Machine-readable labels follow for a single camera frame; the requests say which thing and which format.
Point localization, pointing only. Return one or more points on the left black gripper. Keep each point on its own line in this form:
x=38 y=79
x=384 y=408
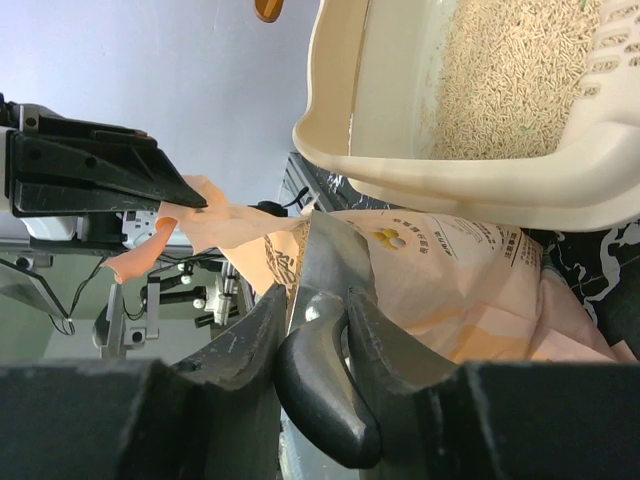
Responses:
x=55 y=170

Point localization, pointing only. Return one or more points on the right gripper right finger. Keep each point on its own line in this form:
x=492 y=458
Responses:
x=490 y=420

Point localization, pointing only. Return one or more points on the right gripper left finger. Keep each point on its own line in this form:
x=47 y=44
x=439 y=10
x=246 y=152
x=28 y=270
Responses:
x=213 y=415

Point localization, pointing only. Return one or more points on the metal litter scoop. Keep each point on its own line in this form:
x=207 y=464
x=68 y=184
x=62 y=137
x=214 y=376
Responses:
x=311 y=377

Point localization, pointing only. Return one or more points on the pink cat litter bag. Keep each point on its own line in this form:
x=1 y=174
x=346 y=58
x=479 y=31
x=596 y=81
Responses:
x=467 y=290

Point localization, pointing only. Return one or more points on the beige plastic litter box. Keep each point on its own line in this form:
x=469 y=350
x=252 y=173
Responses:
x=523 y=113

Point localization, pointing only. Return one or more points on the orange wooden shelf rack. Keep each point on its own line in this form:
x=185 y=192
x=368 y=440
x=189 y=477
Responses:
x=268 y=11

